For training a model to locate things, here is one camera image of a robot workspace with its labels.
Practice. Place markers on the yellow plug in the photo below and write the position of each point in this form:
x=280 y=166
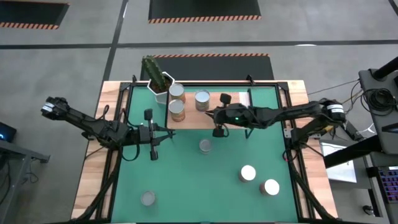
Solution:
x=329 y=126

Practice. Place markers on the black monitor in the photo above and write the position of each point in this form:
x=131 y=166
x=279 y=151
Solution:
x=6 y=132

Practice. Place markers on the grey equipment cart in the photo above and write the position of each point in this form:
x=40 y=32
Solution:
x=377 y=118

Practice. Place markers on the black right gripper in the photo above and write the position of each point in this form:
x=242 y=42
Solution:
x=236 y=116

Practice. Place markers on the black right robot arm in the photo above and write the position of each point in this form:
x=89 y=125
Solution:
x=295 y=112

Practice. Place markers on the black metal table frame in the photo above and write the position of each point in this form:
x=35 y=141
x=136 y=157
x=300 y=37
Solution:
x=297 y=196

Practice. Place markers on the wooden shelf black metal frame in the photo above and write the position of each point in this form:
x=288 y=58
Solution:
x=192 y=123

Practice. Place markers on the grey desk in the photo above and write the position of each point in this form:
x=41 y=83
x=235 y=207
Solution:
x=18 y=149

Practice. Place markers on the white hexagonal plant pot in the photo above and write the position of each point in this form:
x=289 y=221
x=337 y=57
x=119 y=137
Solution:
x=161 y=99

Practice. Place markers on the black metal bar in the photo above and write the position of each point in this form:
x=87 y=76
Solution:
x=351 y=152

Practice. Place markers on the white paper sheet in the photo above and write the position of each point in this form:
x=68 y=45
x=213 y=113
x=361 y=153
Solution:
x=342 y=172

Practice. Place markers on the black floor mat orange stripes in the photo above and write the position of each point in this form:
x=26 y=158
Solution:
x=202 y=9
x=217 y=68
x=31 y=12

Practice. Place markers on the keyboard with lit keys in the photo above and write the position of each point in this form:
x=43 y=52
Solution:
x=390 y=186

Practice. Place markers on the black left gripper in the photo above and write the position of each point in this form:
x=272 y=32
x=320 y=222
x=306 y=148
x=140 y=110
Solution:
x=143 y=135

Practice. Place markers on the white-topped can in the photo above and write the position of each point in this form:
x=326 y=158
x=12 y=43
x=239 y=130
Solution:
x=270 y=186

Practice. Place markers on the black computer mouse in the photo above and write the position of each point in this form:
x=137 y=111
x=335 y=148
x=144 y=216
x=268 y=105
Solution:
x=368 y=210

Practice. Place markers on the yellow-green peas can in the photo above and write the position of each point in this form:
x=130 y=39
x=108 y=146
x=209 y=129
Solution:
x=247 y=172

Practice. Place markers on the orange corn can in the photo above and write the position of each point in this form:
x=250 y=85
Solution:
x=202 y=96
x=176 y=106
x=176 y=90

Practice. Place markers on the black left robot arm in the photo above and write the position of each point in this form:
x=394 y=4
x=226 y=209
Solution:
x=90 y=124

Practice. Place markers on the grey-topped can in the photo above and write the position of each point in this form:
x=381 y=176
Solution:
x=148 y=198

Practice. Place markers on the black power strip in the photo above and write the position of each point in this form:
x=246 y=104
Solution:
x=349 y=130

